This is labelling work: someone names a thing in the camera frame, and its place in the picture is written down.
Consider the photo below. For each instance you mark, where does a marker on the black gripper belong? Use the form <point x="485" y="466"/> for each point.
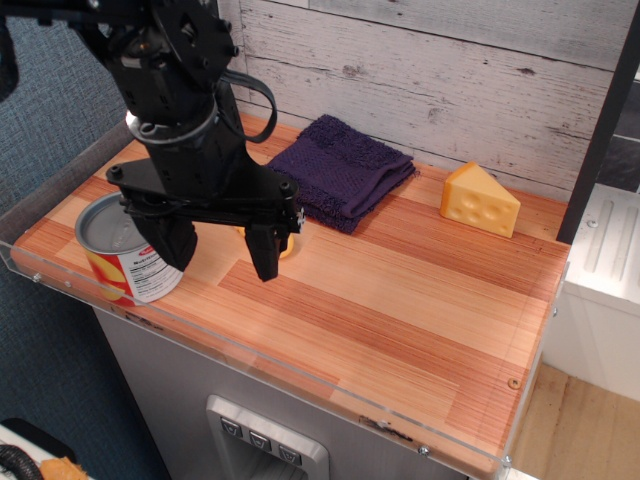
<point x="202" y="171"/>

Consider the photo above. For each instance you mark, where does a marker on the tin can with label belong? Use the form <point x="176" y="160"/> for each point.
<point x="128" y="268"/>

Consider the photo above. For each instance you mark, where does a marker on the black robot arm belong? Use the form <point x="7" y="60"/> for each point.
<point x="170" y="61"/>

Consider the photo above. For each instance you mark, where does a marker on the purple folded towel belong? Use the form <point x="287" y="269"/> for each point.
<point x="342" y="173"/>

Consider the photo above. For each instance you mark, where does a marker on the grey cabinet with dispenser panel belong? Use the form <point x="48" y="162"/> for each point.
<point x="212" y="420"/>

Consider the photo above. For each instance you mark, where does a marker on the clear acrylic table guard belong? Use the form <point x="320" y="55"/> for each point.
<point x="416" y="328"/>

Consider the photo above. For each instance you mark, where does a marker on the yellow toy cheese wedge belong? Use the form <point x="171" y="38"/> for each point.
<point x="473" y="197"/>

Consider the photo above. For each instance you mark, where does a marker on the orange object bottom left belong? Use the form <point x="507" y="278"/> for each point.
<point x="62" y="469"/>

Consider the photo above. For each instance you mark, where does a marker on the white appliance at right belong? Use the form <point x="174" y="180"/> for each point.
<point x="593" y="334"/>

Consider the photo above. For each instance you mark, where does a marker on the toy knife yellow handle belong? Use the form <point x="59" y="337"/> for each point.
<point x="288" y="245"/>

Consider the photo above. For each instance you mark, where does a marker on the black vertical post right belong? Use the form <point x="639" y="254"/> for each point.
<point x="615" y="99"/>

